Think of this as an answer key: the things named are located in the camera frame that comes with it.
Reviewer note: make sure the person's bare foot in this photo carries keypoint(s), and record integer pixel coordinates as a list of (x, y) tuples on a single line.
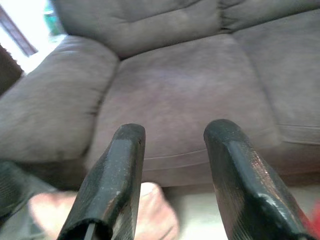
[(155, 215)]

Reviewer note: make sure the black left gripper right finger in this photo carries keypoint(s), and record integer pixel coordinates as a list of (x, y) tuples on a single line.
[(240, 180)]

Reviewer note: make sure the brown door frame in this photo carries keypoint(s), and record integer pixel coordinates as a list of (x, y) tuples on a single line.
[(17, 32)]

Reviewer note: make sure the red pillow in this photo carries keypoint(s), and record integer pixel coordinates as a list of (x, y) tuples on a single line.
[(313, 220)]

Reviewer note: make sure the grey fabric loveseat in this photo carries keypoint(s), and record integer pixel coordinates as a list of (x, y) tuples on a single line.
[(175, 87)]

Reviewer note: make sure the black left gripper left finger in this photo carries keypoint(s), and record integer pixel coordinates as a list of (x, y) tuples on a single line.
[(112, 180)]

